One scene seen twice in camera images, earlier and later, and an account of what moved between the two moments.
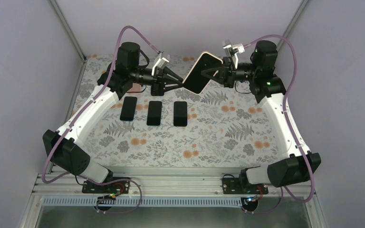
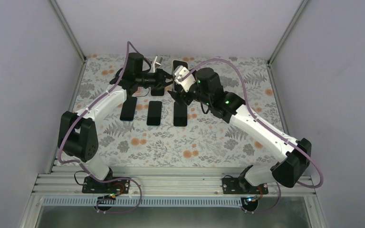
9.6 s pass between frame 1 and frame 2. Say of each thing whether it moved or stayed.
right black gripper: moved
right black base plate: stayed
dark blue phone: stayed
